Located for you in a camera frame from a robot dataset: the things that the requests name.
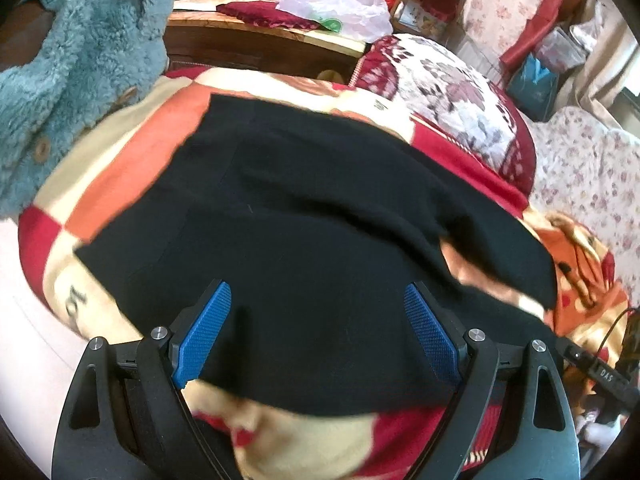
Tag orange red patterned blanket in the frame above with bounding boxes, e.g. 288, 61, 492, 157
18, 68, 639, 479

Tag wooden desk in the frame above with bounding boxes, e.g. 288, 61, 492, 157
164, 0, 368, 82

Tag dark red cushion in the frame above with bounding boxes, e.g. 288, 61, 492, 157
216, 1, 323, 30

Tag red white floral pillow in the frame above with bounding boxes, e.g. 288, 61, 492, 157
349, 34, 537, 196

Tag clear plastic container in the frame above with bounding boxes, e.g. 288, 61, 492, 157
534, 27, 587, 74

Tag white plastic bag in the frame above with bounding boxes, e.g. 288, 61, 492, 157
277, 0, 393, 44

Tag red cloth bag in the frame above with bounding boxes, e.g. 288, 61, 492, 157
500, 0, 582, 73

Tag teal fleece jacket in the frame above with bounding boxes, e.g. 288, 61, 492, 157
1, 0, 174, 218

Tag black pants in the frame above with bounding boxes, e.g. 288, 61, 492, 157
77, 96, 558, 417

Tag blue shopping bag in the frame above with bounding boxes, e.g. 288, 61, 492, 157
506, 53, 559, 122

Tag pink floral bed sheet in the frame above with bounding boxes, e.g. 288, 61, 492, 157
525, 106, 639, 304

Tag black cable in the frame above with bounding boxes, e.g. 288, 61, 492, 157
594, 304, 640, 361

